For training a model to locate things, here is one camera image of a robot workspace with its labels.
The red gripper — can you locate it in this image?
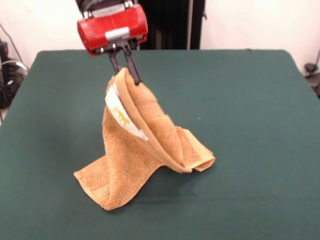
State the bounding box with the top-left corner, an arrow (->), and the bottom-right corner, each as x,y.
76,3 -> 149,86

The tan terry towel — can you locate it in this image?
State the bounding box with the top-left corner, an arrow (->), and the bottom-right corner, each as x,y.
73,67 -> 216,211

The tall black metal rack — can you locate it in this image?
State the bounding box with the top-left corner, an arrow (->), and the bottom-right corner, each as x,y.
119,0 -> 208,51

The dark green table cloth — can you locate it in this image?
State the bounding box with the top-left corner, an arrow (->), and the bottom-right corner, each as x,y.
0,49 -> 320,240

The black cable tangle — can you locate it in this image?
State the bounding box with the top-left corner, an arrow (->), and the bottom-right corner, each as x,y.
0,22 -> 30,110

